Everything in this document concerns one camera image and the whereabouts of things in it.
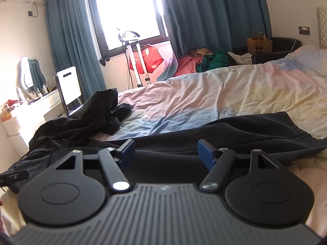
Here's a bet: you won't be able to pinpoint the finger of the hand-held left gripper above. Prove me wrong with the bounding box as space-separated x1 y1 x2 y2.
0 170 29 187

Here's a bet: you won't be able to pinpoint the white cloth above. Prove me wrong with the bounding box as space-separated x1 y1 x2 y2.
227 51 253 65

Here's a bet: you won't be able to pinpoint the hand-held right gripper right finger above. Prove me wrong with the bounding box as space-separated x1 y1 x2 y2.
198 139 278 192

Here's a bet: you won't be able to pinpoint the teal curtain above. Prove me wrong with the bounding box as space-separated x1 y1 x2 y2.
43 0 106 105
158 0 272 59

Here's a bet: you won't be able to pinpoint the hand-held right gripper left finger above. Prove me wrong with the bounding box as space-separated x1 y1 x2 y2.
55 139 136 193

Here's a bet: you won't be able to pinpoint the light blue cloth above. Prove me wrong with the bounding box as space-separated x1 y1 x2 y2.
156 56 179 82

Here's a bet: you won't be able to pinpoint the white chair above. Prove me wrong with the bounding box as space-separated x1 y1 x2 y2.
56 66 83 115

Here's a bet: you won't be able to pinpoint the red garment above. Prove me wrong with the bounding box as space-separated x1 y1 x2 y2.
128 45 164 73

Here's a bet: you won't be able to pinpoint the brown paper bag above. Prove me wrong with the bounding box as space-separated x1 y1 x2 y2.
246 29 273 57

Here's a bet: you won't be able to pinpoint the beige quilted headboard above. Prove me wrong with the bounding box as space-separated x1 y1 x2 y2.
316 6 327 50

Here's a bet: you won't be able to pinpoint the pink cloth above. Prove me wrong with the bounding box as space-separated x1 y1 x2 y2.
174 56 205 77

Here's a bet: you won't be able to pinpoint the pastel pillow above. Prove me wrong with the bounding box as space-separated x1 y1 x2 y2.
285 45 327 78

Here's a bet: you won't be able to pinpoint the beige clothes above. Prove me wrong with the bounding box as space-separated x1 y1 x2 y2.
188 48 214 57

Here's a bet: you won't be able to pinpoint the black armchair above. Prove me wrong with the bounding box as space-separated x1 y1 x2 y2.
231 37 303 65

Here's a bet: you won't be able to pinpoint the white vanity table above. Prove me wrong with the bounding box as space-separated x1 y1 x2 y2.
2 89 67 159

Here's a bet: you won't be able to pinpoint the green cloth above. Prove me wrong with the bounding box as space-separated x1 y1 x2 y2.
196 48 230 72

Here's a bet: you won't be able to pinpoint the wavy wall mirror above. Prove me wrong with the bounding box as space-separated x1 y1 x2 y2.
17 57 47 95

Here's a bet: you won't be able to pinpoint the window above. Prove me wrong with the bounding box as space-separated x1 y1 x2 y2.
85 0 170 58

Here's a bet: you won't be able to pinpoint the red item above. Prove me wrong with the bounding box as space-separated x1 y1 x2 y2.
4 99 19 110

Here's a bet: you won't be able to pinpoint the crumpled black garment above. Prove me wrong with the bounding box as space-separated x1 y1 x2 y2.
29 88 134 150

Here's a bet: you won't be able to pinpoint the pastel bed duvet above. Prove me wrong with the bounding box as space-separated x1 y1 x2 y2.
0 45 327 235

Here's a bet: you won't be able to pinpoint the black pants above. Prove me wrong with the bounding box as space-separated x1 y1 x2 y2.
5 111 327 194

